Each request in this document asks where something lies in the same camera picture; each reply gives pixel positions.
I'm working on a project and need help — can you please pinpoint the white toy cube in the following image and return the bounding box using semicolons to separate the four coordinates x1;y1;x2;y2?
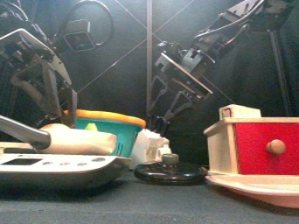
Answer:
129;128;174;171

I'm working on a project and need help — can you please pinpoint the teal basket with orange rim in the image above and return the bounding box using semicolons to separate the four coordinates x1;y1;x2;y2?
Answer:
63;108;149;159

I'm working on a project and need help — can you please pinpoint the black lid with knob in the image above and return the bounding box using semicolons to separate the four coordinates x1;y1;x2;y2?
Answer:
134;153;211;186

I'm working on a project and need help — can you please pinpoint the white kitchen scale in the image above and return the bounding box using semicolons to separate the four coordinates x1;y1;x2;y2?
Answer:
0;141;133;191

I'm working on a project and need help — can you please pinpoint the wooden box with red drawer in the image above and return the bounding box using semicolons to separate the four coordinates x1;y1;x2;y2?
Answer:
203;103;299;177

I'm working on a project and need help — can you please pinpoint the black stand pole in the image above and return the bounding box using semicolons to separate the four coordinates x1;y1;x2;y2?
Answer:
267;28;296;118

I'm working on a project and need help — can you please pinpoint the pink cutting board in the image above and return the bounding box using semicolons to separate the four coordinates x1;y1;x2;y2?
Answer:
205;171;299;210

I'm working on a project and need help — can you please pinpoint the vertical metal frame pole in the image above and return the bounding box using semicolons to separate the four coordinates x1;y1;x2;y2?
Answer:
146;0;155;118

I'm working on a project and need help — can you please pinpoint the cream pan with grey handle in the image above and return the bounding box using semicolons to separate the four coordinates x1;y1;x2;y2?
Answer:
0;115;119;157

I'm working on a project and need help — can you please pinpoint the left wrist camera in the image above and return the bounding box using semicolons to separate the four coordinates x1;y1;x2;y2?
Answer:
61;18;98;53

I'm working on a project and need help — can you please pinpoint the black camera cable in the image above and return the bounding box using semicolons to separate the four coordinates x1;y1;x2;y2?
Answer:
58;0;118;48

